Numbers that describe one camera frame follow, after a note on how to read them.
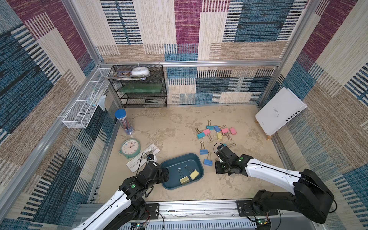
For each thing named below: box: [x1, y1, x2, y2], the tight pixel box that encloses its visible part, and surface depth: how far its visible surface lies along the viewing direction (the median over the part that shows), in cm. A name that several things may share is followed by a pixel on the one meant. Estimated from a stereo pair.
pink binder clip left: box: [202, 128, 211, 136], surface depth 105 cm
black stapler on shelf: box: [144, 98, 164, 104], surface depth 114 cm
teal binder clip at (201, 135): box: [197, 132, 206, 139], surface depth 104 cm
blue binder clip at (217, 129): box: [213, 125, 221, 133], surface depth 107 cm
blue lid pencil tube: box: [115, 108, 135, 135], surface depth 98 cm
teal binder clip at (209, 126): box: [206, 119, 215, 131], surface depth 110 cm
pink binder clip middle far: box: [221, 127, 232, 141], surface depth 104 cm
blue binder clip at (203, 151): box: [199, 140, 209, 155], surface depth 98 cm
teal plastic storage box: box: [159, 153, 205, 190], surface depth 88 cm
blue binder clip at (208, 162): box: [203, 151, 213, 167], surface depth 91 cm
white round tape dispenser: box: [131, 66, 150, 78], surface depth 91 cm
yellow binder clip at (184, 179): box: [177, 167, 190, 185], surface depth 85 cm
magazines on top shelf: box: [103, 71, 151, 81], surface depth 86 cm
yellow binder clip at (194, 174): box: [184, 164, 200, 181], surface depth 85 cm
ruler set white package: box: [126, 142, 161, 173], surface depth 96 cm
